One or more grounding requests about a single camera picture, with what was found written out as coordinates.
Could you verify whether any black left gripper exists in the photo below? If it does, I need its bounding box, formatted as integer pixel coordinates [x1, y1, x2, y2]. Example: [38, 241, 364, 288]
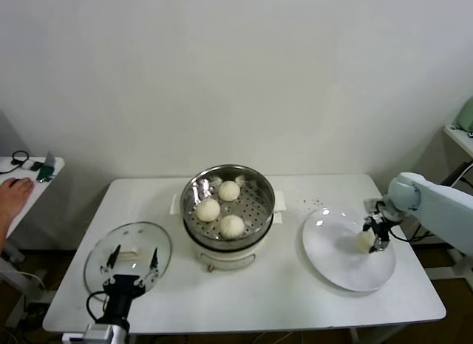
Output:
[100, 243, 160, 325]

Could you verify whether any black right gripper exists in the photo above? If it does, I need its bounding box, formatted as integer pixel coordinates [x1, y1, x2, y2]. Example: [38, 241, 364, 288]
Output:
[361, 213, 393, 254]

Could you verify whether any white steamed baozi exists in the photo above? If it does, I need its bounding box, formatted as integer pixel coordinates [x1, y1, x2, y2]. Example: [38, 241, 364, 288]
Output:
[218, 181, 241, 203]
[355, 231, 376, 253]
[195, 198, 222, 223]
[220, 214, 245, 240]

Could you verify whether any round glass pot lid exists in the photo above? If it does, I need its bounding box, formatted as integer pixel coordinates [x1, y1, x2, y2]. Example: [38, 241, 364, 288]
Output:
[84, 220, 174, 304]

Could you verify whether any stainless steel steamer basket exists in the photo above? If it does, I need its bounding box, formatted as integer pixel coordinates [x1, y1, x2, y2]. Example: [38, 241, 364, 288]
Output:
[169, 164, 288, 251]

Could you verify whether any bare person hand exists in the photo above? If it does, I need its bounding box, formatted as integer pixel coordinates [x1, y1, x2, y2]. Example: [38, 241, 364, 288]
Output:
[0, 177, 35, 223]

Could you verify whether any white round plate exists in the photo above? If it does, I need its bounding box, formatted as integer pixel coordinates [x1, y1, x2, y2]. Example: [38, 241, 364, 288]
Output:
[302, 207, 397, 293]

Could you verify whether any white electric cooker base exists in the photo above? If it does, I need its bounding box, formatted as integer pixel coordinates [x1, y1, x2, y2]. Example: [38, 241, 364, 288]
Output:
[183, 212, 285, 274]

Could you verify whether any green circuit board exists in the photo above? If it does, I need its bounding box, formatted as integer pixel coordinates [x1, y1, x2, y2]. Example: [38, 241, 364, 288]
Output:
[35, 151, 56, 183]

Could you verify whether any white side table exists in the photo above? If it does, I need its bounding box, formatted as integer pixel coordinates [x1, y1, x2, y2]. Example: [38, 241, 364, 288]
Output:
[443, 124, 473, 282]
[0, 155, 67, 264]

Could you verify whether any white work table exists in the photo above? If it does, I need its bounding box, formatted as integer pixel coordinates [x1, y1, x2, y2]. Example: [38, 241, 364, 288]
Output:
[42, 173, 447, 336]

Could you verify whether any mint green appliance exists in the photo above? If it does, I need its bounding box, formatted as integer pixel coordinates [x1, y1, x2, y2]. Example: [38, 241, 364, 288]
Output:
[453, 99, 473, 133]

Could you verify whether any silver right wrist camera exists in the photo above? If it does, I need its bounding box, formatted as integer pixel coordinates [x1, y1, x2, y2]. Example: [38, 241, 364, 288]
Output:
[364, 198, 386, 216]

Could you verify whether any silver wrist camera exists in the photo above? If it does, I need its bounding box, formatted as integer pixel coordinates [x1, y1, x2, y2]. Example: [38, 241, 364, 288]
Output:
[61, 324, 114, 343]
[364, 198, 386, 216]

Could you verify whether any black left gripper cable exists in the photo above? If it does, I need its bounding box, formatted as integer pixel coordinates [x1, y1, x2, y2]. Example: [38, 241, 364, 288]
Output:
[86, 290, 109, 322]

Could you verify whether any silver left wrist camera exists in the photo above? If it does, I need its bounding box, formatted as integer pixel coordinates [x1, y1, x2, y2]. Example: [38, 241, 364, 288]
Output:
[61, 324, 114, 343]

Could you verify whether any black power cable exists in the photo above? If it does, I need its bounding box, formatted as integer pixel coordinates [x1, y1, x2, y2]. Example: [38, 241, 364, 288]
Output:
[409, 161, 473, 245]

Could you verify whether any white floor cable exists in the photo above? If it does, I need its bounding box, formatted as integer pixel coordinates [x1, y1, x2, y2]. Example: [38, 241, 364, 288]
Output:
[0, 269, 47, 291]

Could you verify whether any black looped cable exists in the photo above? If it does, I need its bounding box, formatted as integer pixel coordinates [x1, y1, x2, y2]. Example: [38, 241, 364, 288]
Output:
[0, 149, 30, 175]

